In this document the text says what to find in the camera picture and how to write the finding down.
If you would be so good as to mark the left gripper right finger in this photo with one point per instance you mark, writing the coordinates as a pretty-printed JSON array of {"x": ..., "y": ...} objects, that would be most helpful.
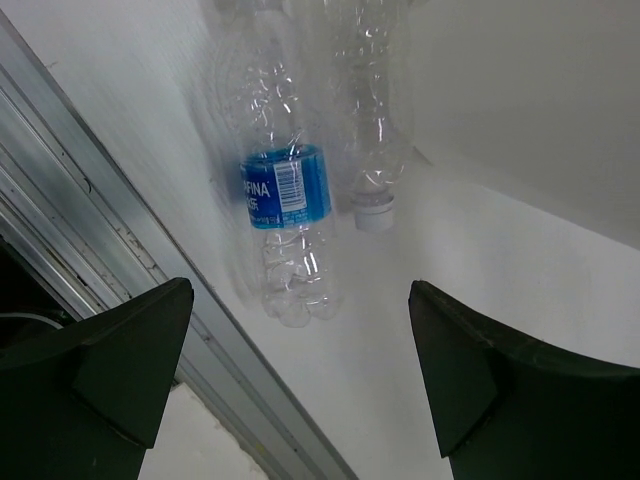
[{"x": 506, "y": 405}]

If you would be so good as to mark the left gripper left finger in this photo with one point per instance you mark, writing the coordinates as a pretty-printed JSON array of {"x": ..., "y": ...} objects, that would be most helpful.
[{"x": 86, "y": 401}]

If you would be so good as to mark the blue label clear bottle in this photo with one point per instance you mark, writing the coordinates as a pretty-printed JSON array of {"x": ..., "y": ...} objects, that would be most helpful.
[{"x": 265, "y": 91}]

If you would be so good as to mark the clear bottle white cap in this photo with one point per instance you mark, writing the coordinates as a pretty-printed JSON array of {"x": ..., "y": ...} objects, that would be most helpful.
[{"x": 359, "y": 63}]

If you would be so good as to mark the white octagonal plastic bin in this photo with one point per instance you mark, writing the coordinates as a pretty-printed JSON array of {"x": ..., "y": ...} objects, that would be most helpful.
[{"x": 538, "y": 100}]

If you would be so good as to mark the aluminium frame rail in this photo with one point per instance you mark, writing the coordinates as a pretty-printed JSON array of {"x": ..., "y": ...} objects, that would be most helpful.
[{"x": 77, "y": 221}]

